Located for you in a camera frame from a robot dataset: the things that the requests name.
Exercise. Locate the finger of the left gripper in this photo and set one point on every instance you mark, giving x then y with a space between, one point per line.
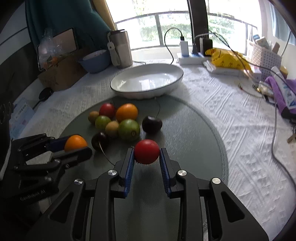
33 146
67 160

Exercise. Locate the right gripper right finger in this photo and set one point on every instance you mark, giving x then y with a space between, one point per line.
182 184

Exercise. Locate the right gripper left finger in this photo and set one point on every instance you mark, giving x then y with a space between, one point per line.
112 184

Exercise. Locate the orange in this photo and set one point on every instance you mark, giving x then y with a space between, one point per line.
75 142

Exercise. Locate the dark plum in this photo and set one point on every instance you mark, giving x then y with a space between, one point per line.
99 141
151 125

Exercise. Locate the red tomato front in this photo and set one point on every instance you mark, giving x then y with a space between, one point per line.
146 151

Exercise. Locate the small green fruit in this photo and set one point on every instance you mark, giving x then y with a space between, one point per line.
101 123

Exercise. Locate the brown kiwi back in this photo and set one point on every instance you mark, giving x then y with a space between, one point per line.
92 116

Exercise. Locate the brown kiwi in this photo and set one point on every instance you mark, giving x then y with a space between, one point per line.
112 128
92 116

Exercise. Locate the brown kiwi front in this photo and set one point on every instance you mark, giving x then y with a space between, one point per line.
112 128

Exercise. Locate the large green fruit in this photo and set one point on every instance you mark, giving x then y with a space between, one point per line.
129 130

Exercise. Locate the small red tomato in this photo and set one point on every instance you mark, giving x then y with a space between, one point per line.
108 109

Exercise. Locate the large orange fruit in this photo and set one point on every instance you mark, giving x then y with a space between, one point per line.
126 111

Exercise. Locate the white oval plate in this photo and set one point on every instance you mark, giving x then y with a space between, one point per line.
147 81

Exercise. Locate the blue white booklet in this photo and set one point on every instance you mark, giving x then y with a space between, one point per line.
20 117

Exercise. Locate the round grey-green placemat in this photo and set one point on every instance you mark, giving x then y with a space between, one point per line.
190 139

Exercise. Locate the cardboard box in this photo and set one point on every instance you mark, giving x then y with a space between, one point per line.
65 73

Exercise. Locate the white textured tablecloth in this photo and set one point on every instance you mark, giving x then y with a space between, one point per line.
244 123

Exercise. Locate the clear plastic bag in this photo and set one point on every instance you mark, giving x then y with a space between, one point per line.
49 48

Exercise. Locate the blue bowl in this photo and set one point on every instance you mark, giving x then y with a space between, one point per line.
96 61

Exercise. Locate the white paper packet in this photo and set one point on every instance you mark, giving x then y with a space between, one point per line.
211 68

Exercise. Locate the white power strip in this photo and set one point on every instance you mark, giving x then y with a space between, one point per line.
192 59

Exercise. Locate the purple cloth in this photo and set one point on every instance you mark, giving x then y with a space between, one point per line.
282 107

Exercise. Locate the teal curtain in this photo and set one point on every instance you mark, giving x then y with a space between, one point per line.
89 27

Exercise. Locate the yellow plastic bag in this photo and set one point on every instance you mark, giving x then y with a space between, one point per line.
227 59

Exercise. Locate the white charger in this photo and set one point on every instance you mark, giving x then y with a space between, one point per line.
184 48

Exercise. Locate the white tube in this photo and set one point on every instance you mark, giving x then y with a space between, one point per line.
287 93

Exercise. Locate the black charger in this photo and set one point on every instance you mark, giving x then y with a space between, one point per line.
205 44

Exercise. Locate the white woven basket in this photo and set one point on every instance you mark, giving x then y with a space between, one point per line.
264 58

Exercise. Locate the balcony railing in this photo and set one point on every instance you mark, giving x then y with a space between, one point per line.
148 30

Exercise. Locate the steel thermos with strap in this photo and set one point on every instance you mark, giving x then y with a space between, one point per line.
119 48

